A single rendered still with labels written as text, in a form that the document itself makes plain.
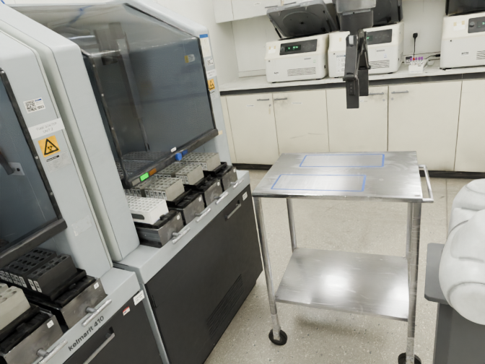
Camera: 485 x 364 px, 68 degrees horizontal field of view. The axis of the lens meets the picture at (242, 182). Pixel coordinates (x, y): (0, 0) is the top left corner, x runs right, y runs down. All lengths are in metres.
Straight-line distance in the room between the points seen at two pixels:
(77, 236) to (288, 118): 2.63
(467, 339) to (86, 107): 1.27
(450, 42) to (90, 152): 2.65
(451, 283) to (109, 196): 0.98
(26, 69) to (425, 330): 1.87
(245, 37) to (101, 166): 3.22
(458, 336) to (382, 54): 2.40
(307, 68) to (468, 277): 2.72
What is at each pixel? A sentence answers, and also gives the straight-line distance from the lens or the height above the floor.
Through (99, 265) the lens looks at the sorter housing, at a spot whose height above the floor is 0.78.
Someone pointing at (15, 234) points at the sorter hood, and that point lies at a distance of 1.07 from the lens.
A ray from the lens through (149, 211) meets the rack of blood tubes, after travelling 1.32.
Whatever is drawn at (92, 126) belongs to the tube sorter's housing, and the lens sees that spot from 1.20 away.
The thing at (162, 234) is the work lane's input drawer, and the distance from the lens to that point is 1.32.
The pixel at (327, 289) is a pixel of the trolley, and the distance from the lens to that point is 1.73.
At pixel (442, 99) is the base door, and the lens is 3.23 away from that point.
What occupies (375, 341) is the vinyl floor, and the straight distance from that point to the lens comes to 1.91.
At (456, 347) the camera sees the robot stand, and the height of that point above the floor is 0.51.
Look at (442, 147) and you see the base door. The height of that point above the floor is 0.29.
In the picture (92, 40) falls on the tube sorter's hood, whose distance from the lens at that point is 1.34.
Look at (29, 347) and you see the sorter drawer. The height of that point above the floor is 0.78.
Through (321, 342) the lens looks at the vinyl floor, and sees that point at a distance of 1.89.
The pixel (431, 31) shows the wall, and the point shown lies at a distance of 3.79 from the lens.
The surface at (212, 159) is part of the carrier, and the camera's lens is 1.69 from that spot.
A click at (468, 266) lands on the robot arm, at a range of 0.83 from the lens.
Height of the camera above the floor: 1.40
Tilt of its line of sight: 23 degrees down
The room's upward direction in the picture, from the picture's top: 9 degrees counter-clockwise
